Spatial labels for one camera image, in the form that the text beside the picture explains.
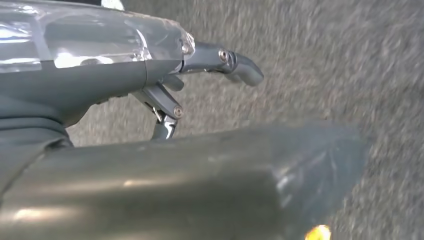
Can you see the yellow floor tape square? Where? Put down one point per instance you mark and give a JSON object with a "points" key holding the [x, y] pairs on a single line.
{"points": [[318, 233]]}

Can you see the person's white shoe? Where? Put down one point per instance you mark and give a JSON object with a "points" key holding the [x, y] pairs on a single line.
{"points": [[112, 4]]}

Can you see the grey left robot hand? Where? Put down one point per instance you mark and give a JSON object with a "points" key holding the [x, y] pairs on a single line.
{"points": [[165, 192]]}

